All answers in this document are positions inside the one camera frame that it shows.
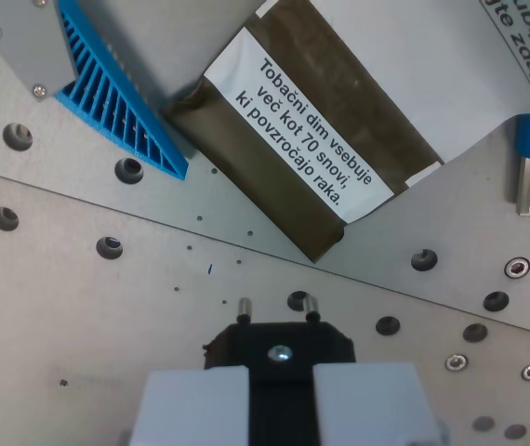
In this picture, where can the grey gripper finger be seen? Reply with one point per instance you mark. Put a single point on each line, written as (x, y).
(195, 409)
(367, 404)

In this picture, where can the black plug with metal pins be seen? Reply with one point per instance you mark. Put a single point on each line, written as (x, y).
(293, 337)

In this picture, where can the silver hex metal standoff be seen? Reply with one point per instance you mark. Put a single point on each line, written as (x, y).
(529, 186)

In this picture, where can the brown and white tobacco pack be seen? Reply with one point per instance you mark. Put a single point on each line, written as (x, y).
(302, 135)

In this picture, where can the blue ribbed plastic part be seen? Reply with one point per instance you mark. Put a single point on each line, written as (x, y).
(121, 121)

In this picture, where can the grey metal bracket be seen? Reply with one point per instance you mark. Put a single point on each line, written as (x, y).
(23, 42)

